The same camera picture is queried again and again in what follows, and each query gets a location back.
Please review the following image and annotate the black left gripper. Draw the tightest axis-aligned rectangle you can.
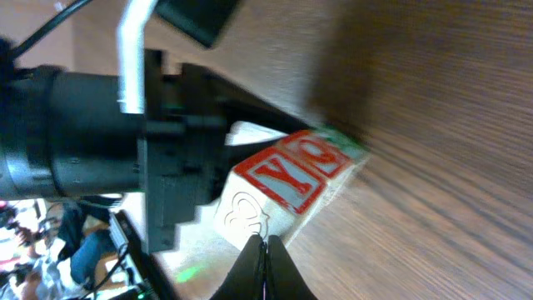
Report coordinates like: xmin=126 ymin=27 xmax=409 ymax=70
xmin=138 ymin=49 xmax=311 ymax=253

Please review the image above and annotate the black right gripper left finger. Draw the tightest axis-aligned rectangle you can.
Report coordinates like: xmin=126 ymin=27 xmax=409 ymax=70
xmin=211 ymin=235 xmax=267 ymax=300

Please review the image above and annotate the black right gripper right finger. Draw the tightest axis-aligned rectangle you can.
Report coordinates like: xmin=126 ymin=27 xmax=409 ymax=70
xmin=266 ymin=236 xmax=317 ymax=300

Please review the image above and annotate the blue lettered wooden block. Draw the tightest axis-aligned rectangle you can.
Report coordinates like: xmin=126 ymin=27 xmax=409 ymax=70
xmin=213 ymin=147 xmax=326 ymax=250

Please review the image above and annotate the green R wooden block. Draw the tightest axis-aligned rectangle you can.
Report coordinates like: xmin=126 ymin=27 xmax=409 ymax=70
xmin=316 ymin=126 xmax=370 ymax=173

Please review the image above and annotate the blue edged wooden block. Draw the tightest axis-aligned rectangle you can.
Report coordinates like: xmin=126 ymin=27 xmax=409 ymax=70
xmin=276 ymin=130 xmax=356 ymax=207

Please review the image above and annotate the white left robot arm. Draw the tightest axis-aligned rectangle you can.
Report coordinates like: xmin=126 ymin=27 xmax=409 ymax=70
xmin=1 ymin=41 xmax=306 ymax=253

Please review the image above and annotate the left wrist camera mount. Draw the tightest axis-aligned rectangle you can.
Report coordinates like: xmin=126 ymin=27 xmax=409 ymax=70
xmin=116 ymin=0 xmax=239 ymax=114

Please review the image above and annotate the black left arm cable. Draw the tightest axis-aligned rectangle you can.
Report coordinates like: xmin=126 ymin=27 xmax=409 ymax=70
xmin=10 ymin=0 xmax=95 ymax=59

